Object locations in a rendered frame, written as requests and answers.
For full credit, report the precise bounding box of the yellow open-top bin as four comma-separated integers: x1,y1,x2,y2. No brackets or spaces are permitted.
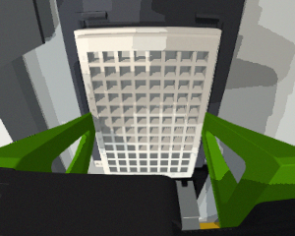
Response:
200,222,220,229

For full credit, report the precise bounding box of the white multiwell plate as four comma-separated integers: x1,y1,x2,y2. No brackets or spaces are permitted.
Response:
74,27,221,178

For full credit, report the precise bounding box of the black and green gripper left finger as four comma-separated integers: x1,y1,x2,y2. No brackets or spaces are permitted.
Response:
0,112,95,174

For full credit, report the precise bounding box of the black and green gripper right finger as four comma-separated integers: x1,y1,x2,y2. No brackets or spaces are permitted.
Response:
201,112,295,228

